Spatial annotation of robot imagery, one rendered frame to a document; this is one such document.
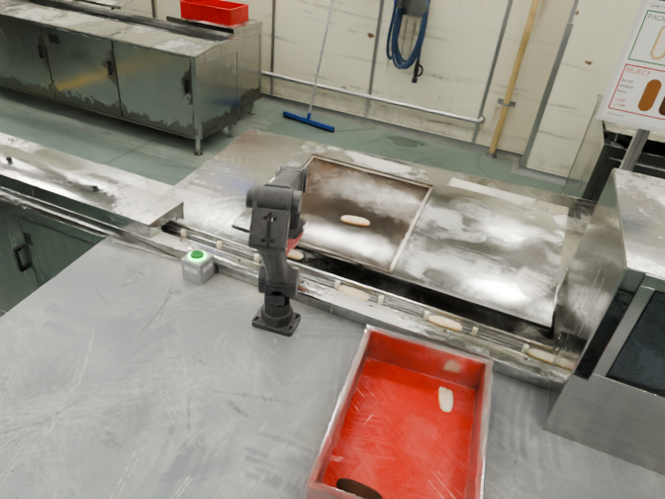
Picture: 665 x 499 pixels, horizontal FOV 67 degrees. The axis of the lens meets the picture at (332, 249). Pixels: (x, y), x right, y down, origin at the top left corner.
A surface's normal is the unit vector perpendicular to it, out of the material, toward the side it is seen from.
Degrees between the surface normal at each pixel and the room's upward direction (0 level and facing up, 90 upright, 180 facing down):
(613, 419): 90
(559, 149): 90
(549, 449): 0
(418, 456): 0
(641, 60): 90
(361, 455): 0
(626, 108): 90
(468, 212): 10
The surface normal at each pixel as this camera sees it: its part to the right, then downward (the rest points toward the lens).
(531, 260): 0.03, -0.73
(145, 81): -0.39, 0.48
